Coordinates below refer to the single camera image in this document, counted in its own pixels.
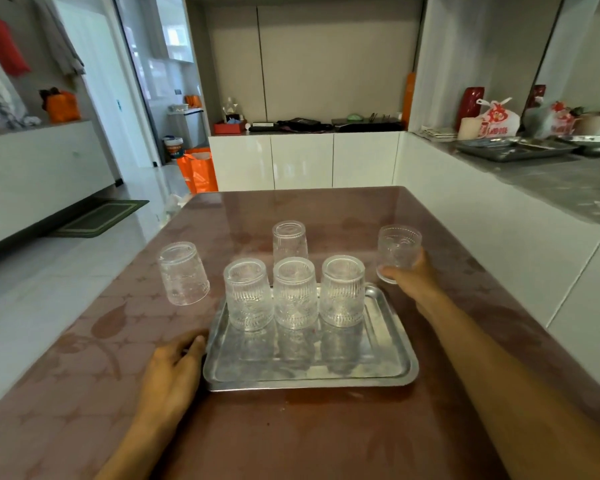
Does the white kitchen counter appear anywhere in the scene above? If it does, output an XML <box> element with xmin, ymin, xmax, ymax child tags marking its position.
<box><xmin>394</xmin><ymin>131</ymin><xmax>600</xmax><ymax>404</ymax></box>

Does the red vase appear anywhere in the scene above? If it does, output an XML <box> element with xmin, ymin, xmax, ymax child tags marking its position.
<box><xmin>455</xmin><ymin>87</ymin><xmax>485</xmax><ymax>131</ymax></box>

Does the clear ribbed drinking glass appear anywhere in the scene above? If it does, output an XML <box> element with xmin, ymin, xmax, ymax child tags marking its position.
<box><xmin>156</xmin><ymin>242</ymin><xmax>211</xmax><ymax>306</ymax></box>
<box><xmin>223</xmin><ymin>258</ymin><xmax>275</xmax><ymax>332</ymax></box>
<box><xmin>272</xmin><ymin>221</ymin><xmax>309</xmax><ymax>263</ymax></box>
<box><xmin>320</xmin><ymin>255</ymin><xmax>366</xmax><ymax>328</ymax></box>
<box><xmin>376</xmin><ymin>225</ymin><xmax>423</xmax><ymax>285</ymax></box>
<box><xmin>272</xmin><ymin>257</ymin><xmax>319</xmax><ymax>330</ymax></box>

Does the person's right forearm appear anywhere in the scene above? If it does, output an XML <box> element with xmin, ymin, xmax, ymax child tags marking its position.
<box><xmin>417</xmin><ymin>292</ymin><xmax>600</xmax><ymax>480</ymax></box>

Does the rectangular steel serving tray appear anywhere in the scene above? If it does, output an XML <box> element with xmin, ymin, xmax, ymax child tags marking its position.
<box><xmin>202</xmin><ymin>282</ymin><xmax>420</xmax><ymax>393</ymax></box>

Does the black pouch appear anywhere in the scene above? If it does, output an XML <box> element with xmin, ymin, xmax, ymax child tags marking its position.
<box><xmin>277</xmin><ymin>117</ymin><xmax>333</xmax><ymax>133</ymax></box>

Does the grey hanging towel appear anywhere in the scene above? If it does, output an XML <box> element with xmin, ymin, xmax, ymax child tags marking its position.
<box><xmin>30</xmin><ymin>0</ymin><xmax>86</xmax><ymax>78</ymax></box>

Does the large steel tray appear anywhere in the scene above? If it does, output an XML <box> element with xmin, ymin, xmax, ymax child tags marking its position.
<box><xmin>455</xmin><ymin>137</ymin><xmax>579</xmax><ymax>163</ymax></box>

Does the person's left hand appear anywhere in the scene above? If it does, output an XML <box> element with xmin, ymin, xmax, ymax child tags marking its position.
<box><xmin>134</xmin><ymin>334</ymin><xmax>209</xmax><ymax>431</ymax></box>

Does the green door mat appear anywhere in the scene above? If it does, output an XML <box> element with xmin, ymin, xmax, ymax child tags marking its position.
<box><xmin>50</xmin><ymin>200</ymin><xmax>150</xmax><ymax>239</ymax></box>

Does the person's right hand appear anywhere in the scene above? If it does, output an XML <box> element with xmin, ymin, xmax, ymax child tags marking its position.
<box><xmin>381</xmin><ymin>247</ymin><xmax>444</xmax><ymax>315</ymax></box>

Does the white low sideboard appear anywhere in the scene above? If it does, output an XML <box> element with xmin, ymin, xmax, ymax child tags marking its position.
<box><xmin>0</xmin><ymin>120</ymin><xmax>117</xmax><ymax>253</ymax></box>

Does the white paper cup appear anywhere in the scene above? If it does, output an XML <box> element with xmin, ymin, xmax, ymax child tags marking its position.
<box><xmin>457</xmin><ymin>117</ymin><xmax>484</xmax><ymax>141</ymax></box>

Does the person's left forearm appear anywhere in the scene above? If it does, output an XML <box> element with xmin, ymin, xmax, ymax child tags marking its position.
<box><xmin>94</xmin><ymin>417</ymin><xmax>181</xmax><ymax>480</ymax></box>

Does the white plastic bag red print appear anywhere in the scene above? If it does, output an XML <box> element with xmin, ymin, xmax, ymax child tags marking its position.
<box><xmin>476</xmin><ymin>97</ymin><xmax>521</xmax><ymax>139</ymax></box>

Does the orange board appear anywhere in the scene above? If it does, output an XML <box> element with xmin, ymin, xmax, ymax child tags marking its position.
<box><xmin>401</xmin><ymin>72</ymin><xmax>416</xmax><ymax>128</ymax></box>

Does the red hanging cloth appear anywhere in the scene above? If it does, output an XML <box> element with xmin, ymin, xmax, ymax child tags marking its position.
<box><xmin>0</xmin><ymin>0</ymin><xmax>31</xmax><ymax>78</ymax></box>

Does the orange shopping bag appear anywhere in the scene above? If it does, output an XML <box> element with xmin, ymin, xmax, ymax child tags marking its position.
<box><xmin>176</xmin><ymin>149</ymin><xmax>219</xmax><ymax>195</ymax></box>

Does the stack of papers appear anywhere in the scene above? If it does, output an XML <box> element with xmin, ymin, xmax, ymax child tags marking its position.
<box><xmin>420</xmin><ymin>127</ymin><xmax>459</xmax><ymax>142</ymax></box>

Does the orange bag with black handle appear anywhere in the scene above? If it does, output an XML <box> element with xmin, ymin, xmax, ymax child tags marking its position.
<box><xmin>39</xmin><ymin>87</ymin><xmax>82</xmax><ymax>124</ymax></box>

